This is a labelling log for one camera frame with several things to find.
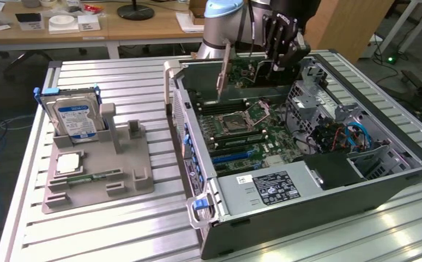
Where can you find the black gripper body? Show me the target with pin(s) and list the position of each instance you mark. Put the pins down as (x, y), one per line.
(298, 11)

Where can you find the green graphics card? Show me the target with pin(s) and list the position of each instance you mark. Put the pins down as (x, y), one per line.
(245, 68)

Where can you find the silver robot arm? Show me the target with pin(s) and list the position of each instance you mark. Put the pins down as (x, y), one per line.
(221, 32)

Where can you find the wooden cabinet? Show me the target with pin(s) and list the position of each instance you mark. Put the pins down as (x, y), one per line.
(348, 27)

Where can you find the metal disk bay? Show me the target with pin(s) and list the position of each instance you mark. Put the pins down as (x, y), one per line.
(304, 103)

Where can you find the metal socket cover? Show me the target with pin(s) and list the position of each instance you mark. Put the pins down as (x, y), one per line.
(263, 102)

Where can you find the black box green light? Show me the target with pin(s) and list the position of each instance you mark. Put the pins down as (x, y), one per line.
(390, 59)

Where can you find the stack of white papers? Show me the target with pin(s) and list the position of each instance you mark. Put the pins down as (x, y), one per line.
(189, 26)

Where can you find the cardboard box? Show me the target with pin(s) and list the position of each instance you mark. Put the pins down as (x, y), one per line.
(197, 11)

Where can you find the green motherboard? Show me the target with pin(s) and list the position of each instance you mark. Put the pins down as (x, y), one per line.
(274, 136)

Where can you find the black RAM stick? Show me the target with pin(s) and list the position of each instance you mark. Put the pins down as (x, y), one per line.
(239, 140)

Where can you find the silver chipset heatsink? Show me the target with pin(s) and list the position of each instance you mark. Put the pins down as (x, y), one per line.
(275, 161)

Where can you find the black round lamp base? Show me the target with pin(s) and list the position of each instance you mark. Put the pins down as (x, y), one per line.
(134, 13)

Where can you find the long blue expansion slot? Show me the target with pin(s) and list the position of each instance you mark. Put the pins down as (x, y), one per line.
(233, 157)

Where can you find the black plastic air shroud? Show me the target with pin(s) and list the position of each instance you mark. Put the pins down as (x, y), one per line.
(334, 169)

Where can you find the plain white box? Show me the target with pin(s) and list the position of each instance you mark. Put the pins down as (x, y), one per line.
(89, 23)

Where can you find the red packet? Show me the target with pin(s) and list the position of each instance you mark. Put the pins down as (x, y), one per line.
(91, 8)

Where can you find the grey power supply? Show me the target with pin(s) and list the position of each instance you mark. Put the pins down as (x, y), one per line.
(239, 196)

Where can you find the white round container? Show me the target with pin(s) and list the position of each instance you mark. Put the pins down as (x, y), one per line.
(62, 26)

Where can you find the blue case latch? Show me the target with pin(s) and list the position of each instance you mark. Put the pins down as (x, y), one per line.
(201, 205)

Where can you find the black open PC case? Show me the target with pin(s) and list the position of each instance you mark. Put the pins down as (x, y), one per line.
(323, 218)

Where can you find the hard disk blue caddy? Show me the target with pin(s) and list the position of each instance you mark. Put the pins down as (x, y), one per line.
(74, 120)

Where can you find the grey parts rack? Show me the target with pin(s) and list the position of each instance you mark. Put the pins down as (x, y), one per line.
(97, 152)

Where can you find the white tape roll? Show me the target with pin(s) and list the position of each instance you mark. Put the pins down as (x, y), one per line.
(48, 2)

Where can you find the white box black lid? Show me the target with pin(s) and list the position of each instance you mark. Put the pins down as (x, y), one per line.
(29, 23)

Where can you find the grey cup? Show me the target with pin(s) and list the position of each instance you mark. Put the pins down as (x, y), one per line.
(30, 3)

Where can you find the black office chair base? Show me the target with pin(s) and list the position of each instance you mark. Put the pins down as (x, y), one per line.
(17, 61)

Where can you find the silver CPU chip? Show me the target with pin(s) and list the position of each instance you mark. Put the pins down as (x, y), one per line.
(68, 163)

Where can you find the green RAM stick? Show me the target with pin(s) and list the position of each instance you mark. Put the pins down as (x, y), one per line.
(83, 178)

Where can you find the wooden desk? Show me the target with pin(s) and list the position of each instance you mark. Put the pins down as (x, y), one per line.
(14, 38)

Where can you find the white desk frame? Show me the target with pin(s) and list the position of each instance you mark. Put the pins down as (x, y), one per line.
(407, 24)

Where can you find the grey sheet metal bracket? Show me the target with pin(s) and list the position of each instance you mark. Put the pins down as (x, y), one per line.
(374, 161)

